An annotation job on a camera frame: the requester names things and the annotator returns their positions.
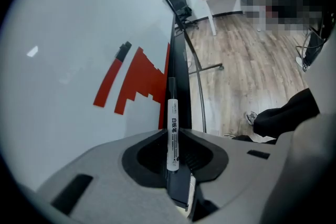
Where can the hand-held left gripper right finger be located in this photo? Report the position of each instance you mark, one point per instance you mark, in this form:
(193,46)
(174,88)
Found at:
(241,178)

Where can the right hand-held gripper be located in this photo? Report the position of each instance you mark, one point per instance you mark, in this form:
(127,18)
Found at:
(315,160)

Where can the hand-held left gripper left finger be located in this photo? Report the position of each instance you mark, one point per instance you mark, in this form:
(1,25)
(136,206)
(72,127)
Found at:
(105,178)

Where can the white black whiteboard marker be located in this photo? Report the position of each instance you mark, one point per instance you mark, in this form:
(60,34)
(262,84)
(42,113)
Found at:
(173,126)

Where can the large white whiteboard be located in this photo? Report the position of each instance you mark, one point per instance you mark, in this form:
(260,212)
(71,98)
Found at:
(65,34)

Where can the person's left sneaker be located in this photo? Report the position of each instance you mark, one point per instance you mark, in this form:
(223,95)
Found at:
(229,135)

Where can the person's sneaker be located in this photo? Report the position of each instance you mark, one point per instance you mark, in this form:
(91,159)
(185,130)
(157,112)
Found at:
(251,117)
(229,135)

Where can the person's black trousers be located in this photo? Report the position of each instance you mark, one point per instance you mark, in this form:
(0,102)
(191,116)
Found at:
(283,118)

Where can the person's right sneaker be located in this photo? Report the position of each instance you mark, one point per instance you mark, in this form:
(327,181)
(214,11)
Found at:
(251,117)

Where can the red strip sticker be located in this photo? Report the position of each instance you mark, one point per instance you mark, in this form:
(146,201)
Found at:
(107,81)

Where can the red stepped sticker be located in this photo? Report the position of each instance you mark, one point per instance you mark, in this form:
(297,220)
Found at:
(144,78)

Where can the black office chair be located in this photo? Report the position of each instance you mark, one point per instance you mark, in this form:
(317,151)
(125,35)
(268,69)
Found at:
(182,5)

